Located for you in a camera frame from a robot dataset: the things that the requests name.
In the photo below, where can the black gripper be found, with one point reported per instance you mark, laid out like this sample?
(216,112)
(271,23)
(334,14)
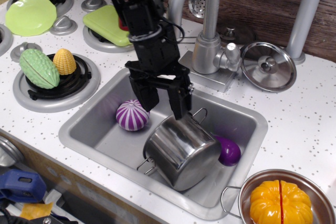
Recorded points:
(157,66)

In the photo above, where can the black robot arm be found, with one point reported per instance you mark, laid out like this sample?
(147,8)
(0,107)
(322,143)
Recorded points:
(143,16)

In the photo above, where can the silver sink basin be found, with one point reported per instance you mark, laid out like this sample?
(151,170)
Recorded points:
(94,132)

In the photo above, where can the stainless steel pot lid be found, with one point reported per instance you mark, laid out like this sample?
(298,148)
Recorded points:
(267,66)

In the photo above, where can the purple white striped onion toy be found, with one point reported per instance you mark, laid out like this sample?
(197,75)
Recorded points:
(131,116)

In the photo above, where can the silver toy faucet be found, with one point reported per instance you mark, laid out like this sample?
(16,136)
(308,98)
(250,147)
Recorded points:
(210,64)

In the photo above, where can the red toy pepper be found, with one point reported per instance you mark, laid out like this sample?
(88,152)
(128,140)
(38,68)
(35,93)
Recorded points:
(122,25)

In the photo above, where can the purple toy eggplant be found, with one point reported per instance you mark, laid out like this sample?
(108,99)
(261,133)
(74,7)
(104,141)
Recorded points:
(230,153)

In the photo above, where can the front stove burner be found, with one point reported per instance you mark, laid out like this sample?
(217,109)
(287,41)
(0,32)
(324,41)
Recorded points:
(73,89)

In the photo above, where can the back right stove burner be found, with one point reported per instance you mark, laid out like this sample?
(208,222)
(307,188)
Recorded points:
(92,41)

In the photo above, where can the green cutting board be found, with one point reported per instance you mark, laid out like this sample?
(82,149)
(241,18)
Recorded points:
(105,22)

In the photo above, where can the metal strainer ladle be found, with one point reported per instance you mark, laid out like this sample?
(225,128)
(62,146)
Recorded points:
(197,8)

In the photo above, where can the yellow toy corn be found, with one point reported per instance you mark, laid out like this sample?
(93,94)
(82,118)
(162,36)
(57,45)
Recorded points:
(64,62)

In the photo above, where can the grey stove knob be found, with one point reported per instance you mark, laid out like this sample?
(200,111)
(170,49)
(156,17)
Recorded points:
(18,50)
(63,26)
(92,5)

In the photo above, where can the green bitter melon toy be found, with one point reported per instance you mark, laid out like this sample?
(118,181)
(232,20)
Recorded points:
(39,69)

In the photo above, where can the orange toy pumpkin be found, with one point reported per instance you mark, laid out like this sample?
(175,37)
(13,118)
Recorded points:
(279,201)

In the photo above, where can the light green plate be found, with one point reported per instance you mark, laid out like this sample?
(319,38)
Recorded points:
(30,17)

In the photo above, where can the grey vertical pole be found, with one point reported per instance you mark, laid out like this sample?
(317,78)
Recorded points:
(304,18)

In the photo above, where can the grey oven knob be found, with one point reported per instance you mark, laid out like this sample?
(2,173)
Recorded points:
(10,154)

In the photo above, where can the left edge stove burner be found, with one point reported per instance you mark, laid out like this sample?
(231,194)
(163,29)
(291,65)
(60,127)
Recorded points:
(6,39)

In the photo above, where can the blue clamp tool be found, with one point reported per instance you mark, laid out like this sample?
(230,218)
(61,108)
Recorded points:
(22,186)

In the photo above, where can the yellow tape piece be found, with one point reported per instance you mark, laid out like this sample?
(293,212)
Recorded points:
(32,211)

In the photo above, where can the steel bowl with handle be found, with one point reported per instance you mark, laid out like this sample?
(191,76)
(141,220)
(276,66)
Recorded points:
(322,208)

